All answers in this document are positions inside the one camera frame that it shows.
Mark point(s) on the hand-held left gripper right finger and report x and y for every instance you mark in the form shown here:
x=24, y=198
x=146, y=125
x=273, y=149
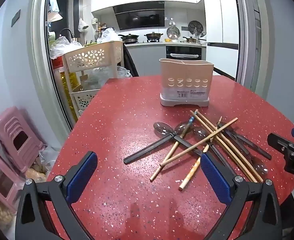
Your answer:
x=215, y=177

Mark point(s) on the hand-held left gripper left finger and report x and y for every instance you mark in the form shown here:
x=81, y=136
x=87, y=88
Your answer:
x=80, y=177

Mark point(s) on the wooden chopstick dotted end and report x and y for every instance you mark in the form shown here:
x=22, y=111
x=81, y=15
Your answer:
x=190, y=172

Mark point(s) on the plain wooden chopstick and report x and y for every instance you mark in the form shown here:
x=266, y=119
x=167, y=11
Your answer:
x=236, y=152
x=186, y=149
x=246, y=170

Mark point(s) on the blue patterned chopstick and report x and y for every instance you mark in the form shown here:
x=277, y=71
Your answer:
x=156, y=170

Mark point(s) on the beige plastic utensil holder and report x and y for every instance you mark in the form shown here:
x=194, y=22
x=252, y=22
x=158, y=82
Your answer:
x=186, y=72

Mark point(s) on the clear bag of nuts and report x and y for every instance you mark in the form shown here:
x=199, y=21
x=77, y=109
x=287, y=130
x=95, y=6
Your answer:
x=38, y=170

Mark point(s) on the yellow cooking oil bottle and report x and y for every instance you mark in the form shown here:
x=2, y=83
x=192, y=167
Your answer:
x=68, y=92

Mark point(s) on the beige flower-cut basket trolley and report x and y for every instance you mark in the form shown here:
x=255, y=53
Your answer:
x=92, y=55

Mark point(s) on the black built-in oven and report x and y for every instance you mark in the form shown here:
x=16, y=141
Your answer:
x=184, y=52

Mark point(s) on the crumpled clear plastic bags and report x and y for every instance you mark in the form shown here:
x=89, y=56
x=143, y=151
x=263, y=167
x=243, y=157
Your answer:
x=62, y=46

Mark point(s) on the steel saucepan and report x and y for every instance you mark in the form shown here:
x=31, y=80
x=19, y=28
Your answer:
x=190, y=40

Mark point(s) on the white refrigerator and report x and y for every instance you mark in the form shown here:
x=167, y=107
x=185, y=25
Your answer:
x=216, y=17

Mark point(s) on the hanging round dark tray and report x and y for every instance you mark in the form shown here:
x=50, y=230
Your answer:
x=196, y=27

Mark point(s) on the black kitchen faucet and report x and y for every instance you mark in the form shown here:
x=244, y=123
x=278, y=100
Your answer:
x=67, y=31

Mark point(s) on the black wok with lid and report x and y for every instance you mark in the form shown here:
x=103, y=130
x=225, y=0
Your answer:
x=129, y=38

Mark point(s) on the hanging steel steamer plate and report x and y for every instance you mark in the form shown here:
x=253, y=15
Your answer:
x=173, y=31

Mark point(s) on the hanging white plastic bag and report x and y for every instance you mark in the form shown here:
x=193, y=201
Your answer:
x=82, y=25

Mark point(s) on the dark cooking pot with lid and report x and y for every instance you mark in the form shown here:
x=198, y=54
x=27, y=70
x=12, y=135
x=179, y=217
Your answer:
x=153, y=36

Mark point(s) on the black range hood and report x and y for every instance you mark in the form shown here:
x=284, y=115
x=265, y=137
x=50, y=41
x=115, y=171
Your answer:
x=139, y=15

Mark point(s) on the grey wall switch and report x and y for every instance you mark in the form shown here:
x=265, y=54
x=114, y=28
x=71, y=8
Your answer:
x=16, y=18

